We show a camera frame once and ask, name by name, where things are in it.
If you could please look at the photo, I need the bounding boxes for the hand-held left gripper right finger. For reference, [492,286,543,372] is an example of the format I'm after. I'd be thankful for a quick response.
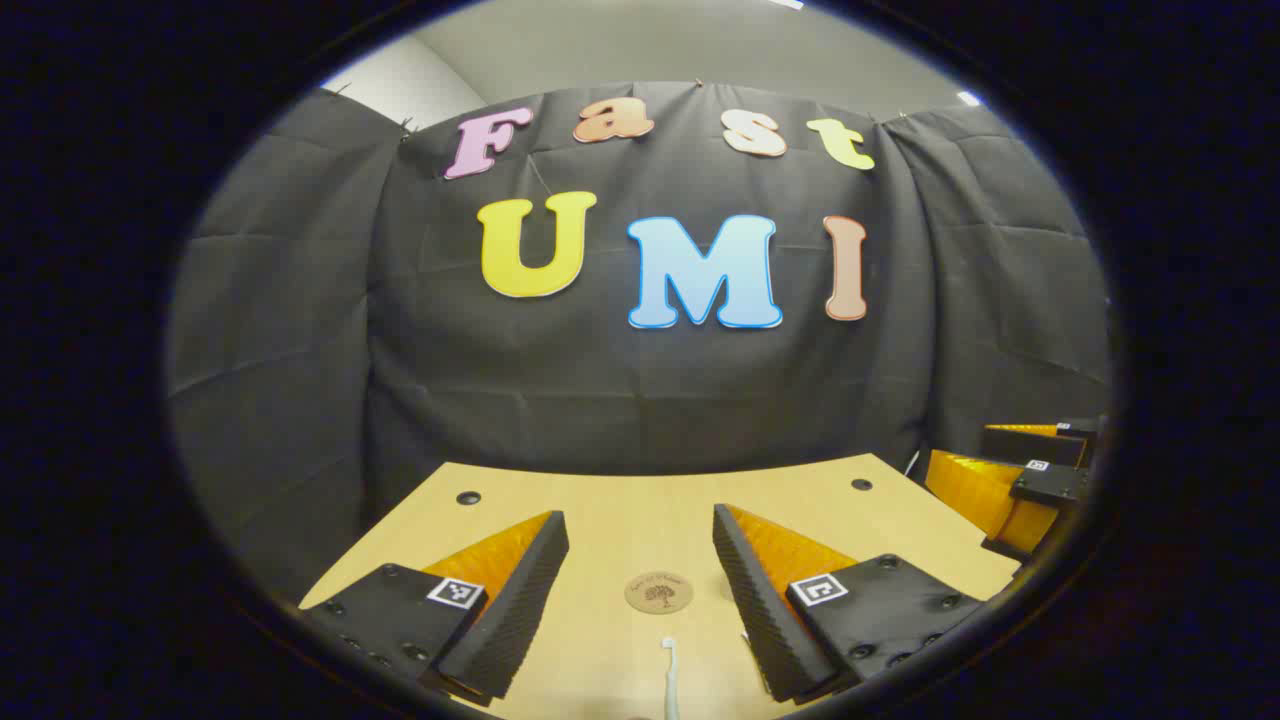
[712,503,1001,706]

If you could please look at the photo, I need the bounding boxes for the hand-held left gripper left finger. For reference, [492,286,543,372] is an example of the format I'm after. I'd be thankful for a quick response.
[298,510,571,709]

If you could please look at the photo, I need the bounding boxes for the round wooden coaster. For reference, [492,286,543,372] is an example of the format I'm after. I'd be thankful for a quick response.
[624,571,694,615]

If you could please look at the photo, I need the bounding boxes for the wooden desktop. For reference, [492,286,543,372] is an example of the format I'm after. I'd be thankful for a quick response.
[298,453,1021,720]

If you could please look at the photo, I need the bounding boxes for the black backdrop cloth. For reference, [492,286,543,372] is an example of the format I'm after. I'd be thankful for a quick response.
[165,80,1113,601]

